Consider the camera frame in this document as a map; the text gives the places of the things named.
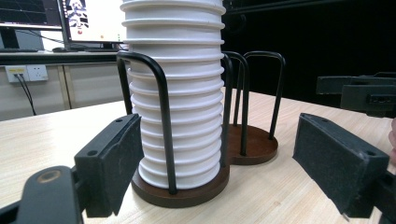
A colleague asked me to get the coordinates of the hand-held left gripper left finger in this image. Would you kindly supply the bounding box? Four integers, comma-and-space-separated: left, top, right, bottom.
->
74, 113, 145, 218

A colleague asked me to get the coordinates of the dark computer monitor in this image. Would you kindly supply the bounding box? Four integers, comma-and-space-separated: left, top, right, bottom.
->
0, 0, 64, 31

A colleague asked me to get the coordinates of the dark background desk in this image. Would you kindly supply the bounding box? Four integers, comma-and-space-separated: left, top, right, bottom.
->
0, 50, 120, 66

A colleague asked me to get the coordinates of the black power cable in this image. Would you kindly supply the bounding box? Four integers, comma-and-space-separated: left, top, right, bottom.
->
19, 73, 34, 104
13, 73, 37, 117

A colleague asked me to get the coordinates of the white wall socket with plugs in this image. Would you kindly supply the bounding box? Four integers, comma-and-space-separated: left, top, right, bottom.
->
4, 64, 30, 84

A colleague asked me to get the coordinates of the bright computer monitor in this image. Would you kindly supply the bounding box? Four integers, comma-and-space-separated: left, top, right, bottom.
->
57, 0, 129, 52

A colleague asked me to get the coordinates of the black wire wooden cup holder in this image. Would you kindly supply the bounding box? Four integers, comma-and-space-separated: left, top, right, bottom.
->
116, 50, 287, 209

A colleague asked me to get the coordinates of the stack of white paper cups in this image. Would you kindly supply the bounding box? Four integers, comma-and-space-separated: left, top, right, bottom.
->
120, 0, 227, 190

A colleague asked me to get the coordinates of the empty white wall socket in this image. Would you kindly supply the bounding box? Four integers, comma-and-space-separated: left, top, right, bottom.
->
26, 63, 50, 82

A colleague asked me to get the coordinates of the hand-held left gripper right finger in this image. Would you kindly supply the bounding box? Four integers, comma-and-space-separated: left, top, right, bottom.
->
291, 112, 390, 222

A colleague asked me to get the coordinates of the black keyboard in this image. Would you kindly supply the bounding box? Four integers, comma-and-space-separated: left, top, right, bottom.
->
0, 48, 40, 53

